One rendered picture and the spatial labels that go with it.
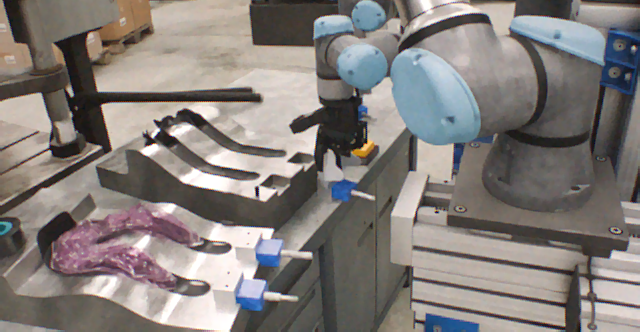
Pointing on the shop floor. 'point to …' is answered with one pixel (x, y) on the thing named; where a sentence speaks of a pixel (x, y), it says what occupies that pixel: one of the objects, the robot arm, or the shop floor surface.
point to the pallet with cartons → (138, 7)
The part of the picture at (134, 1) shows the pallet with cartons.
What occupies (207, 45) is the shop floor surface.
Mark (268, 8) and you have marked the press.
